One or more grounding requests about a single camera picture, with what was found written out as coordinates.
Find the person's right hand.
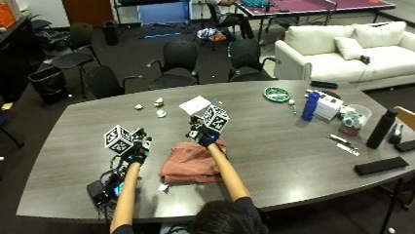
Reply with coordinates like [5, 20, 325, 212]
[184, 115, 222, 148]

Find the person's left hand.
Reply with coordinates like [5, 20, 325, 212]
[122, 127, 152, 165]

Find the white marker cube on right glove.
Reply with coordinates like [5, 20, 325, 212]
[200, 103, 231, 134]

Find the white marker cube on glove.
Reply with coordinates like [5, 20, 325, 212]
[200, 103, 231, 134]
[102, 124, 134, 156]

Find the white marker cube on left glove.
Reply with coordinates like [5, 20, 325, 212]
[102, 124, 134, 156]

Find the white paper sheet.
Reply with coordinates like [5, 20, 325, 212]
[178, 95, 212, 116]

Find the folded salmon pink cloth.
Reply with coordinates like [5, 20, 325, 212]
[158, 139, 228, 185]

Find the black office chair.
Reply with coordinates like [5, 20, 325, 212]
[82, 64, 146, 100]
[227, 38, 283, 83]
[144, 39, 200, 92]
[50, 22, 102, 99]

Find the black electronics box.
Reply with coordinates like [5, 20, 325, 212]
[84, 179, 112, 206]

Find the blue water bottle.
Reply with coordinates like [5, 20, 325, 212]
[300, 91, 321, 123]

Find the black square waste bin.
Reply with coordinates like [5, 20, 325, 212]
[26, 65, 71, 105]

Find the pile of colourful clothes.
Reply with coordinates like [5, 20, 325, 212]
[195, 27, 228, 43]

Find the person's dark shirt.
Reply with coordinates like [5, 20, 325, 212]
[108, 196, 271, 234]

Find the white cardboard box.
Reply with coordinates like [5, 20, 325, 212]
[313, 94, 344, 121]

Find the flat black remote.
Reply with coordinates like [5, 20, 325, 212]
[308, 80, 339, 91]

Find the black round waste bin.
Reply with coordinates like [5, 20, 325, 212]
[100, 19, 122, 47]

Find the black and white marker pen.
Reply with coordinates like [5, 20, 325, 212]
[327, 133, 359, 151]

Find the blue panel on stand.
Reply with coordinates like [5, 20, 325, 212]
[135, 0, 192, 26]

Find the white ruler strip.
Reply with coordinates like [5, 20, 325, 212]
[336, 142, 360, 157]

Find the clear plastic container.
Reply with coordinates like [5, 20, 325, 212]
[336, 103, 373, 137]

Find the white sofa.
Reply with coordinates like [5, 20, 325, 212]
[273, 20, 415, 92]

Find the black cabinet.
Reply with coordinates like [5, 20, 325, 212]
[0, 14, 45, 103]

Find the brown wooden door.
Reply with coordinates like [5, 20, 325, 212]
[61, 0, 115, 28]

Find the small white pillow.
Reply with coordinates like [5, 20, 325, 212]
[332, 36, 365, 60]

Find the black water bottle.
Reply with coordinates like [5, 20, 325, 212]
[365, 108, 397, 150]

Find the purple table tennis table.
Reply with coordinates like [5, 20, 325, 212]
[232, 0, 396, 45]

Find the long black case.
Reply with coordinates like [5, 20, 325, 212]
[352, 156, 409, 176]

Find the black stapler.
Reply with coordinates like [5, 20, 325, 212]
[386, 122, 404, 145]

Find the light wooden chair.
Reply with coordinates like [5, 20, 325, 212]
[392, 105, 415, 132]

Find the small black pouch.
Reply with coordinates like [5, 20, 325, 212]
[392, 139, 415, 154]

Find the orange box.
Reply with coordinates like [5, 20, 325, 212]
[0, 2, 18, 29]

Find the large white back cushion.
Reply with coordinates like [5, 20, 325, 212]
[351, 20, 408, 50]

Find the black chair with metal legs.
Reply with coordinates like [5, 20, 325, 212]
[378, 172, 415, 234]

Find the bundle of black cables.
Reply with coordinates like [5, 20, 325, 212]
[96, 155, 143, 222]

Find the green and white coiled cord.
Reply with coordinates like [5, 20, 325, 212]
[261, 86, 291, 103]

